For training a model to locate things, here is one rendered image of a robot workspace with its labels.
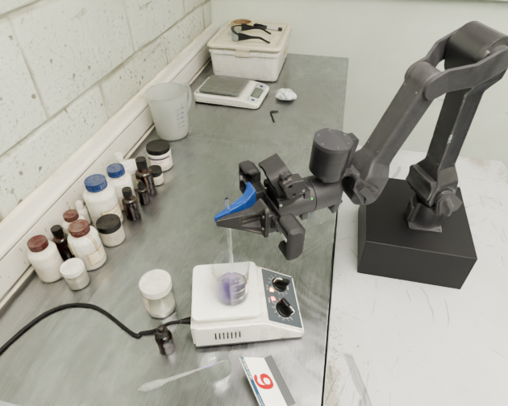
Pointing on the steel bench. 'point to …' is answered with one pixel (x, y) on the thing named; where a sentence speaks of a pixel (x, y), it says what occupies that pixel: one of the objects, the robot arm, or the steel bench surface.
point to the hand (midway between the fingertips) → (237, 215)
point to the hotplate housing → (243, 327)
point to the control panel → (280, 300)
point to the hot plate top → (202, 278)
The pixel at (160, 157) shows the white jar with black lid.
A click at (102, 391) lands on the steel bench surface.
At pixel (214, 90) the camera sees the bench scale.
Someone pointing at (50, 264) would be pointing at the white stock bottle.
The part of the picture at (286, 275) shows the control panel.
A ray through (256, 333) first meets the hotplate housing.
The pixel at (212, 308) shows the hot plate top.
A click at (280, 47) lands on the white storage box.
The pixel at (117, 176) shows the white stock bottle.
